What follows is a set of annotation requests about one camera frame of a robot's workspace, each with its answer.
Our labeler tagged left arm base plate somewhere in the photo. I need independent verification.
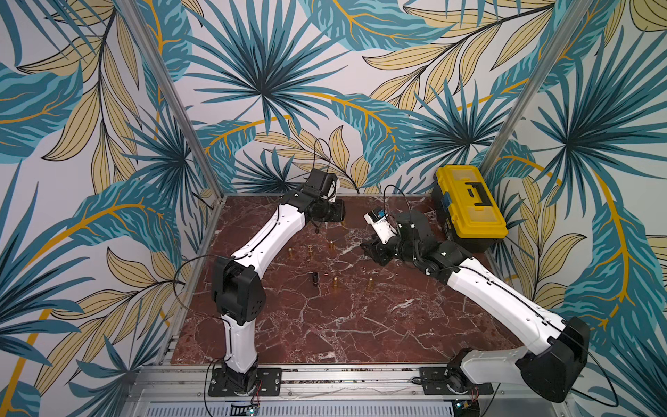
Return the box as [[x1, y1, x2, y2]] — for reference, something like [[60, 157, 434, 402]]
[[207, 366, 282, 398]]

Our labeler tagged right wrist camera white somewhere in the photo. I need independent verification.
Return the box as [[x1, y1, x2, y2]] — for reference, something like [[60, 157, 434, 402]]
[[364, 207, 399, 246]]

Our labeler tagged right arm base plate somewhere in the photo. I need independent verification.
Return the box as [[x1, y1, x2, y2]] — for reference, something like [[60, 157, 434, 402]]
[[417, 367, 494, 396]]

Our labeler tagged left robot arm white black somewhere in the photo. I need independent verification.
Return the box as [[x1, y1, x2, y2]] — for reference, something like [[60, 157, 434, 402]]
[[211, 182, 345, 392]]

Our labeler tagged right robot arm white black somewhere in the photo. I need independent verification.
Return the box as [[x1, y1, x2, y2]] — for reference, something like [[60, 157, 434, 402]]
[[361, 208, 590, 403]]

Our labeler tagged yellow black toolbox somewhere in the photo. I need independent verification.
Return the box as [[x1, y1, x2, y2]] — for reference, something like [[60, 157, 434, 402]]
[[432, 165, 508, 253]]

